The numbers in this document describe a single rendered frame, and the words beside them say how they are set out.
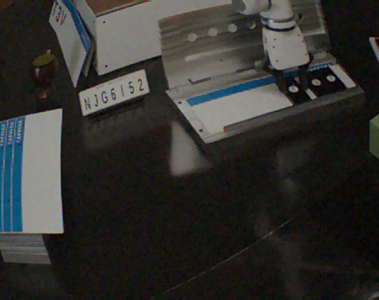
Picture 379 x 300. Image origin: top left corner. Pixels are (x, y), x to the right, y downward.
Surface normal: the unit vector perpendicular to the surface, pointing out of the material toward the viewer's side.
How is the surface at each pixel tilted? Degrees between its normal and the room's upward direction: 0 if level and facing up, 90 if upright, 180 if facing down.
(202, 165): 0
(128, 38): 90
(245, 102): 0
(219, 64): 79
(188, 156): 0
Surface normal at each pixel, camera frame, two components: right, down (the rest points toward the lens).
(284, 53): 0.37, 0.37
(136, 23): 0.40, 0.55
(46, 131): -0.07, -0.78
